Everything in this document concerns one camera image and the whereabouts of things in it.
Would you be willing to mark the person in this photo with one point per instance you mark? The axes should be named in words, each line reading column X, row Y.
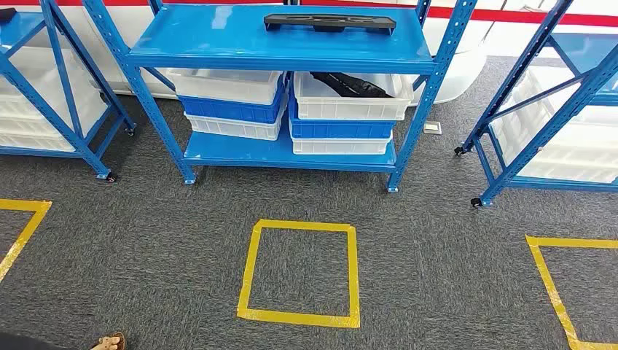
column 108, row 344

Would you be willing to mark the yellow tape floor square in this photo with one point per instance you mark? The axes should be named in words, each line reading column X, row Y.
column 545, row 270
column 354, row 275
column 29, row 227

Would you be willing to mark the blue metal shelf rack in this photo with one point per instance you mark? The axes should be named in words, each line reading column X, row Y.
column 545, row 130
column 19, row 26
column 270, row 38

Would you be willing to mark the white floor outlet plate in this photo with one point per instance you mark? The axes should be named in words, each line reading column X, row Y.
column 432, row 128

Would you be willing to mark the white plastic crate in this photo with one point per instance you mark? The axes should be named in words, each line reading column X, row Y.
column 24, row 118
column 347, row 108
column 569, row 159
column 540, row 79
column 34, row 77
column 231, row 128
column 227, row 87
column 29, row 141
column 338, row 146

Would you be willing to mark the long black plastic part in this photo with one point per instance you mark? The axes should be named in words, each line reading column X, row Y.
column 333, row 21

